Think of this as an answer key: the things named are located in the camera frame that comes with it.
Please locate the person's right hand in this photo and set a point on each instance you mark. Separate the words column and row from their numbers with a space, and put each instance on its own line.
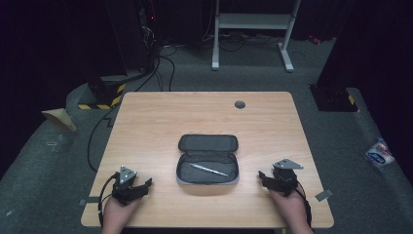
column 289, row 208

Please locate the grey round table grommet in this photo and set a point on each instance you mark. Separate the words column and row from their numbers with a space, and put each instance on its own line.
column 240, row 104

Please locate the dark equipment tower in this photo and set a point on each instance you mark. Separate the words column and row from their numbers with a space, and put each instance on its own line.
column 133, row 32

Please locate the black box with yellow edge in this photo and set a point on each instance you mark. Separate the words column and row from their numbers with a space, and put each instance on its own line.
column 334, row 99

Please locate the person's left hand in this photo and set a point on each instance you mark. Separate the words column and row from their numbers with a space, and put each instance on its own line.
column 118, row 213

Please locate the grey tape strip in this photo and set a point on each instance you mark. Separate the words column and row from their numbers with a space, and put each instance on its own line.
column 88, row 201
column 324, row 195

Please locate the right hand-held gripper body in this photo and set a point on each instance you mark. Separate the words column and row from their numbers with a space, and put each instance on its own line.
column 284, row 178

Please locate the grey zip pencil case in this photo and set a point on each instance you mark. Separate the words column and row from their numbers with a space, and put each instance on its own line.
column 207, row 159

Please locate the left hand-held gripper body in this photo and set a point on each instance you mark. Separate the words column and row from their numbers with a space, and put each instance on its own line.
column 124, row 187

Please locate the white metal stand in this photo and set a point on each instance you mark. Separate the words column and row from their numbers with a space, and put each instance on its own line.
column 253, row 21

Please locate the silver pen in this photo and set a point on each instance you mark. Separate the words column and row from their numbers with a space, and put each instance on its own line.
column 209, row 170

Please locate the white blue printed packet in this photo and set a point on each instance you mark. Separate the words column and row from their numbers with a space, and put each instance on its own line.
column 379, row 155

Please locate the black yellow striped base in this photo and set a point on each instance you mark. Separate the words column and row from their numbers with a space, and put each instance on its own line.
column 105, row 94

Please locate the tan cardboard piece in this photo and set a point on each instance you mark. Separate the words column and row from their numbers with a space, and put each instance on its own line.
column 60, row 118

